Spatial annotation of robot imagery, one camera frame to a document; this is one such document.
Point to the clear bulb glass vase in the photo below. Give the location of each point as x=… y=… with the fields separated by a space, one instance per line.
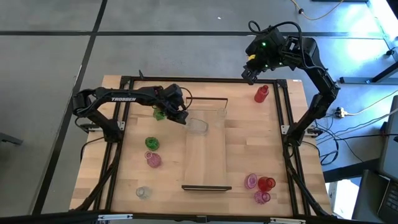
x=143 y=192

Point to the pink round glass vase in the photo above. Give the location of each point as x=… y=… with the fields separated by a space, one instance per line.
x=262 y=197

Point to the silver aluminium bracket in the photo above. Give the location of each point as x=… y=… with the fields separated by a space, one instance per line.
x=287 y=221
x=115 y=217

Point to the green round glass vase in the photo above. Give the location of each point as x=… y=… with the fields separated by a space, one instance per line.
x=152 y=143

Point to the pink ribbed cylinder vase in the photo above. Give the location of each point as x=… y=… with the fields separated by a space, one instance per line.
x=250 y=181

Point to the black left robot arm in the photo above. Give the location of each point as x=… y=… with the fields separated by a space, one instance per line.
x=123 y=99

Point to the grey desk foot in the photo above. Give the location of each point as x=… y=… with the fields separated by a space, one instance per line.
x=357 y=80

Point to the white box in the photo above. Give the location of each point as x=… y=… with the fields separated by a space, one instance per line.
x=343 y=199

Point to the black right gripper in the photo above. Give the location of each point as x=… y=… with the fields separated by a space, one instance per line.
x=267 y=51

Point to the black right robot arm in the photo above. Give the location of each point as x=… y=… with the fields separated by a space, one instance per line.
x=323 y=81

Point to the white power strip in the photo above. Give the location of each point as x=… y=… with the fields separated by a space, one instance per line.
x=341 y=112

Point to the red bulb glass vase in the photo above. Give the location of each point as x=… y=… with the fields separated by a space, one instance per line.
x=266 y=183

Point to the dark grey cabinet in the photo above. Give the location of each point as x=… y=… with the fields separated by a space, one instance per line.
x=368 y=199

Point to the pink long-neck bulb vase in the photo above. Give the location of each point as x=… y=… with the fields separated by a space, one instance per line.
x=153 y=159

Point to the clear square textured glass vase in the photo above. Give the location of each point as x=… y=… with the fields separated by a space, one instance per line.
x=199 y=127

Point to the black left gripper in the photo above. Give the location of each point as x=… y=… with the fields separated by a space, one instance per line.
x=172 y=99

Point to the grey metal foot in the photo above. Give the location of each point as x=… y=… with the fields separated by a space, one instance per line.
x=11 y=139

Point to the grey monitor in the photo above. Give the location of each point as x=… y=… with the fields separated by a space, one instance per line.
x=390 y=143

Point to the red ribbed bottle vase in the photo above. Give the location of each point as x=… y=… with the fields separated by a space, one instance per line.
x=261 y=94

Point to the green tall glass vase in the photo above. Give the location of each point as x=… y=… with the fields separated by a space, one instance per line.
x=159 y=115

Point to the black aluminium table frame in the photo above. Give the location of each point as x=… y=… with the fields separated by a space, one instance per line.
x=199 y=79

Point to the dark keyboard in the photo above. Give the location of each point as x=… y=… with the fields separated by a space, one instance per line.
x=390 y=202

